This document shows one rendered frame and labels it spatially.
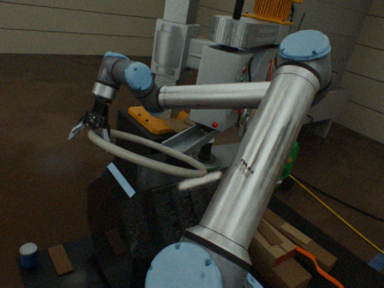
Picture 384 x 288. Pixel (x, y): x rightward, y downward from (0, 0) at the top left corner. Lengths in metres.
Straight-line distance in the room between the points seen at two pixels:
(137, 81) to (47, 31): 6.65
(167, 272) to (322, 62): 0.58
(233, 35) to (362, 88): 5.10
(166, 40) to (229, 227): 1.89
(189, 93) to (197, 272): 0.65
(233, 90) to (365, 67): 5.57
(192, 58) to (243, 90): 1.42
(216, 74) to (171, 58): 0.79
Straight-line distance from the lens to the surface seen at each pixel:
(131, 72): 1.04
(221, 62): 1.60
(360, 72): 6.49
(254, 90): 0.96
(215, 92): 1.00
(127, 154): 0.99
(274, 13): 2.19
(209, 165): 1.82
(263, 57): 2.06
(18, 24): 7.48
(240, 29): 1.55
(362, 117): 6.50
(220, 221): 0.61
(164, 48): 2.36
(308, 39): 0.82
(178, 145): 1.53
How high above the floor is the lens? 1.77
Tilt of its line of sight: 26 degrees down
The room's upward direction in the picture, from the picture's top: 11 degrees clockwise
